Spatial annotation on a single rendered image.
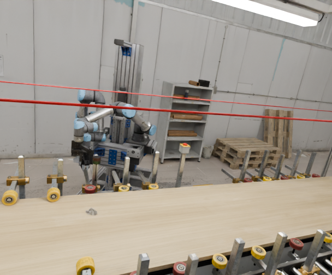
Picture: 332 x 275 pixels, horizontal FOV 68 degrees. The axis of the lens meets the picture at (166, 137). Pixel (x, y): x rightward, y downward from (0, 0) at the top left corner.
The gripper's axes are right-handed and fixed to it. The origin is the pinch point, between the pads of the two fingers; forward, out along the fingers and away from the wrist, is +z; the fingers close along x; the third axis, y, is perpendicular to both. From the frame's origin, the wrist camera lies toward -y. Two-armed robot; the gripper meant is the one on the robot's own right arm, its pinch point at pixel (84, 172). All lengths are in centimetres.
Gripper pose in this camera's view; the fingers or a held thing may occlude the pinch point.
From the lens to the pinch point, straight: 238.5
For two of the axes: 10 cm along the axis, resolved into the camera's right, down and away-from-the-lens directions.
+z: -1.4, 9.5, 2.9
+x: -9.2, -0.2, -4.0
